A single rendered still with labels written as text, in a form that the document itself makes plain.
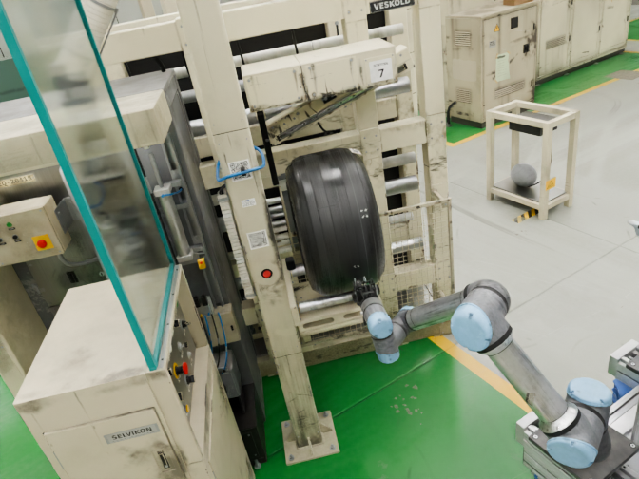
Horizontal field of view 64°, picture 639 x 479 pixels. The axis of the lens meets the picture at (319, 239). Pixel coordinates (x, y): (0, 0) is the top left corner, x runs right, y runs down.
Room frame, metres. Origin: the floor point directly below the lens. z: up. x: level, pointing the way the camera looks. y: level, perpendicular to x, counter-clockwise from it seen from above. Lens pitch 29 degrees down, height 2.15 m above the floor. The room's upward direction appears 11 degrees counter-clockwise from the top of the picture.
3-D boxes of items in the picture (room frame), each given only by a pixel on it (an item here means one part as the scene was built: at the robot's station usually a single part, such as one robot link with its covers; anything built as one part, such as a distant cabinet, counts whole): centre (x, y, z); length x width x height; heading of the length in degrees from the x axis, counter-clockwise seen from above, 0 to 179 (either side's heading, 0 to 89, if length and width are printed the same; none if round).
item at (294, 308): (1.86, 0.16, 0.90); 0.40 x 0.03 x 0.10; 4
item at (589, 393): (1.01, -0.68, 0.88); 0.13 x 0.12 x 0.14; 138
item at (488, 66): (6.19, -2.42, 0.62); 0.91 x 0.58 x 1.25; 115
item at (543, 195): (3.83, -1.81, 0.40); 0.60 x 0.35 x 0.80; 25
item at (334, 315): (1.73, -0.02, 0.83); 0.36 x 0.09 x 0.06; 94
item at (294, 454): (1.83, 0.24, 0.02); 0.27 x 0.27 x 0.04; 4
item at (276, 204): (2.23, 0.23, 1.05); 0.20 x 0.15 x 0.30; 94
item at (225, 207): (1.79, 0.32, 1.19); 0.05 x 0.04 x 0.48; 4
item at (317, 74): (2.17, -0.12, 1.71); 0.61 x 0.25 x 0.15; 94
